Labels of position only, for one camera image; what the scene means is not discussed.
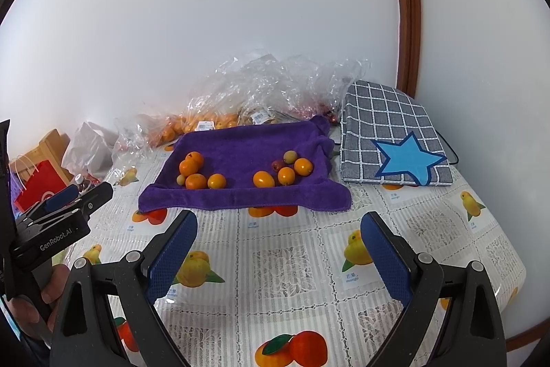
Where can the clear bag of oranges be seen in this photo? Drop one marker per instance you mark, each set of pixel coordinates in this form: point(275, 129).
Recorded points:
point(215, 120)
point(163, 132)

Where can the checked cushion with blue star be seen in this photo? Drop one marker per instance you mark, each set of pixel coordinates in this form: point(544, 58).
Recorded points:
point(369, 122)

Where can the dark drink bottle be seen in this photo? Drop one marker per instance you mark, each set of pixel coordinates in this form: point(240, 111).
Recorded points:
point(79, 180)

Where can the crumpled clear plastic bag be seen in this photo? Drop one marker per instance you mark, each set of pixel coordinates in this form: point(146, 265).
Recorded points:
point(279, 87)

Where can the yellow-green round fruit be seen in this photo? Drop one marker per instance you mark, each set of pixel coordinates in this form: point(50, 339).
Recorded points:
point(181, 179)
point(290, 156)

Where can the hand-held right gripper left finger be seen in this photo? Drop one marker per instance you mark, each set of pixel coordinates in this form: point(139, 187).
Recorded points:
point(172, 259)

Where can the orange tangerine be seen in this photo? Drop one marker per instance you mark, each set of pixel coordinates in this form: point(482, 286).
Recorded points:
point(303, 166)
point(263, 179)
point(216, 181)
point(187, 168)
point(196, 181)
point(285, 175)
point(195, 157)

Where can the red paper bag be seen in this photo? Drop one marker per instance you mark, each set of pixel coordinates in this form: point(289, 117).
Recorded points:
point(41, 186)

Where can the fruit print tablecloth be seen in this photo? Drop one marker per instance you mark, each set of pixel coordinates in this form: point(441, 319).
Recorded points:
point(279, 255)

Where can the brown wooden door frame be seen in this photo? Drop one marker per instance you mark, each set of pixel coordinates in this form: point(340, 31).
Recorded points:
point(408, 6)

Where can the white plastic bag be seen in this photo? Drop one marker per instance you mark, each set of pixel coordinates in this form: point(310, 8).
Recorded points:
point(88, 147)

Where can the red round fruit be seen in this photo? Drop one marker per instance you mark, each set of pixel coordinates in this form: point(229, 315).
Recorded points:
point(276, 165)

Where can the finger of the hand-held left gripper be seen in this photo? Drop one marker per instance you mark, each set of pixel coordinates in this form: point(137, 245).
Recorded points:
point(98, 197)
point(62, 196)

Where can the purple towel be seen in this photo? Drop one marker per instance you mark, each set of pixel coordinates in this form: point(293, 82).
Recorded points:
point(240, 152)

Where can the person's left hand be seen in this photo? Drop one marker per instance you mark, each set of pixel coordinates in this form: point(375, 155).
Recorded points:
point(56, 285)

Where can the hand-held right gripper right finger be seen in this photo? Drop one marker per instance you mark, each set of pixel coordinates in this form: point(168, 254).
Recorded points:
point(386, 259)

